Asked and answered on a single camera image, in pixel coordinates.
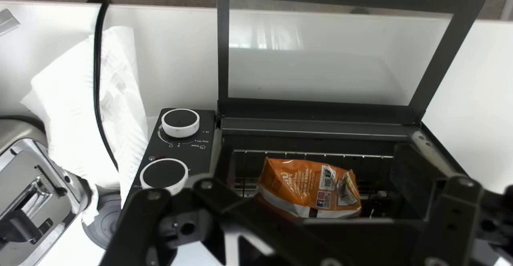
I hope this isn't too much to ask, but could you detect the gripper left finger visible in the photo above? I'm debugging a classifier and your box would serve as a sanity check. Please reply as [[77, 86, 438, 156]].
[[99, 143, 309, 266]]

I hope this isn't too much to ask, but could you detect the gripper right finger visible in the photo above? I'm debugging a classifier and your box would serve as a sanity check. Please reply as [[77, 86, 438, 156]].
[[390, 143, 513, 266]]

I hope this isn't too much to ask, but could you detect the white black microwave knob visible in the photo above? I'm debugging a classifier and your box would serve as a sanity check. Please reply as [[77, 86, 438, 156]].
[[139, 158, 189, 195], [161, 109, 200, 138]]

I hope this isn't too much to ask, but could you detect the black microwave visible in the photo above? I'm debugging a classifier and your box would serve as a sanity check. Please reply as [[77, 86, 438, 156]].
[[120, 0, 489, 223]]

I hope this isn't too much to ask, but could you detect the orange packet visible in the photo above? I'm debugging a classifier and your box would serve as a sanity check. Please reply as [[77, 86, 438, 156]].
[[254, 157, 362, 221]]

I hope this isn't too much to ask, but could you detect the microwave door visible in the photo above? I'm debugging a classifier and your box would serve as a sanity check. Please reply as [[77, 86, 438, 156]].
[[216, 0, 489, 125]]

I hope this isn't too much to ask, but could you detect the grey round disc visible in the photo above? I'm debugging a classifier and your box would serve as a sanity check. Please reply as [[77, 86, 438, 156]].
[[82, 192, 123, 250]]

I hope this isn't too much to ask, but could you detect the silver toaster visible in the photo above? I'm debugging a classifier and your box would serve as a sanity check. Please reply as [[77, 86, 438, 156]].
[[0, 116, 95, 266]]

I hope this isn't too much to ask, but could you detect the white paper towel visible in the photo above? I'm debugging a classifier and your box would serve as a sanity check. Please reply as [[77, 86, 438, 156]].
[[20, 26, 149, 226]]

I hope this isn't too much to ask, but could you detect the silver metal piece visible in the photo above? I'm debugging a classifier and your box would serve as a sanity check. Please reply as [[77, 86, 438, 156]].
[[0, 9, 20, 36]]

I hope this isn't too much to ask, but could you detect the black cable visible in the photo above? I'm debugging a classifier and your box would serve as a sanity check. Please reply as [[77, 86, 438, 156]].
[[93, 0, 133, 171]]

